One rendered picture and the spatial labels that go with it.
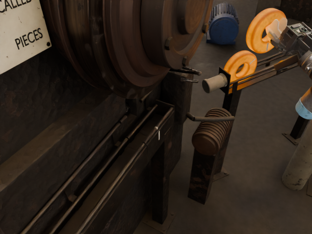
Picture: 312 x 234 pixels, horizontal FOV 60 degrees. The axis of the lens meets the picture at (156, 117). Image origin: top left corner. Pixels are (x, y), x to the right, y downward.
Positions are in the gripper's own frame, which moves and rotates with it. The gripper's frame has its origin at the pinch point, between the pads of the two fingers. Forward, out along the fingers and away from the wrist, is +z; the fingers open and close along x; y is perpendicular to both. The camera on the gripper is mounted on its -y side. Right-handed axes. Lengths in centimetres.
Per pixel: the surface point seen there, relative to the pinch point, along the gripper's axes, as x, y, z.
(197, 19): 42.2, 19.3, -12.3
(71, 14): 69, 26, -13
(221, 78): 10.5, -23.9, 0.5
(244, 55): 0.8, -15.7, 2.6
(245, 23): -162, -133, 145
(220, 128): 15.2, -38.2, -14.1
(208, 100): -35, -107, 42
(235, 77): 3.1, -25.2, 0.1
